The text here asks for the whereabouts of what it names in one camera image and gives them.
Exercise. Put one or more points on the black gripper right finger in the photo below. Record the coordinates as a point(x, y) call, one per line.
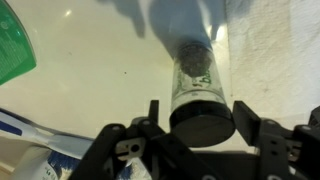
point(280, 150)

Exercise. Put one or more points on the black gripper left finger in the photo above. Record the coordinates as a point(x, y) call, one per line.
point(153, 150)

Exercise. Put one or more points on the clear jar with black lid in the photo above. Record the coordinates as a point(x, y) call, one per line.
point(200, 123)

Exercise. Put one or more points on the white dryer machine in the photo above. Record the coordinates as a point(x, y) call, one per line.
point(100, 66)

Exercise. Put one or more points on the flat white paper towel sheet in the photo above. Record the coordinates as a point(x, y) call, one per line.
point(273, 50)

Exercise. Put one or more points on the green spray bottle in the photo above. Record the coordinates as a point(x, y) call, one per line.
point(13, 50)

